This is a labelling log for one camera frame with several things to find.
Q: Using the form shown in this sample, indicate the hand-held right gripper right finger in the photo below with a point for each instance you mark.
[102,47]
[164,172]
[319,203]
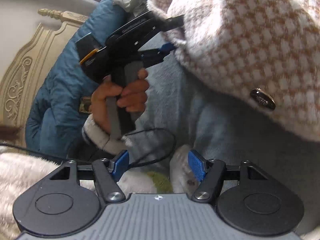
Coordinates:
[197,165]

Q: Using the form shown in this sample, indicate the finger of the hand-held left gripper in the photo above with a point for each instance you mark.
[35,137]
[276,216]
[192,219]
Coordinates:
[167,47]
[175,22]

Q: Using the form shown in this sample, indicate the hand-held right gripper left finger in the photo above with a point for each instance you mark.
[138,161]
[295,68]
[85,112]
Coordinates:
[121,163]

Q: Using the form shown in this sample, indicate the pink white houndstooth coat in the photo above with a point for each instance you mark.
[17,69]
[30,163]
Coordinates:
[237,42]

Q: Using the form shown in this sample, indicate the person's left forearm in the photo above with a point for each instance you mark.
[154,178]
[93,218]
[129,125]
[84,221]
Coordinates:
[97,135]

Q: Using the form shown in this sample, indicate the person's left hand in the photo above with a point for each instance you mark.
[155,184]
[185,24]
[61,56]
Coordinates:
[132,92]

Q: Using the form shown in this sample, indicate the teal quilted duvet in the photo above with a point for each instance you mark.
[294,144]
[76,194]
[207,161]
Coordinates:
[62,92]

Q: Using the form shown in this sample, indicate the cream carved headboard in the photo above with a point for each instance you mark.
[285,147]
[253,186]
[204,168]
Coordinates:
[20,80]

